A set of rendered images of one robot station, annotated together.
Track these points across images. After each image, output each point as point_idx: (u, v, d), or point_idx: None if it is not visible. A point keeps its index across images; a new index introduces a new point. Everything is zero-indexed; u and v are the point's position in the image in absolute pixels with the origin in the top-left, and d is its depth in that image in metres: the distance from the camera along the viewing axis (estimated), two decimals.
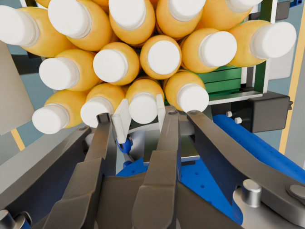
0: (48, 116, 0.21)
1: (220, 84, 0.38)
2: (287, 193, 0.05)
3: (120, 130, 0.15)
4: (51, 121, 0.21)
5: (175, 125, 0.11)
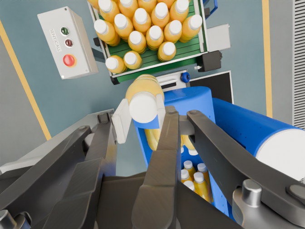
0: (111, 60, 0.52)
1: (189, 53, 0.69)
2: (287, 193, 0.05)
3: (120, 130, 0.15)
4: (112, 62, 0.52)
5: (175, 125, 0.11)
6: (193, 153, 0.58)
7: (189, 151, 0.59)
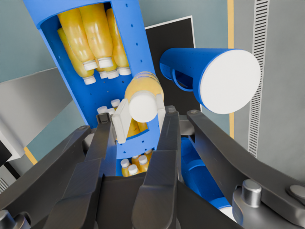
0: (146, 103, 0.20)
1: None
2: (287, 193, 0.05)
3: (120, 130, 0.15)
4: (148, 108, 0.20)
5: (175, 125, 0.11)
6: (125, 72, 0.50)
7: (121, 70, 0.49)
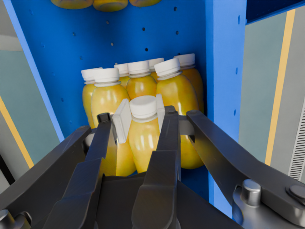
0: (146, 97, 0.22)
1: None
2: (287, 193, 0.05)
3: (120, 130, 0.15)
4: (147, 99, 0.21)
5: (175, 125, 0.11)
6: None
7: None
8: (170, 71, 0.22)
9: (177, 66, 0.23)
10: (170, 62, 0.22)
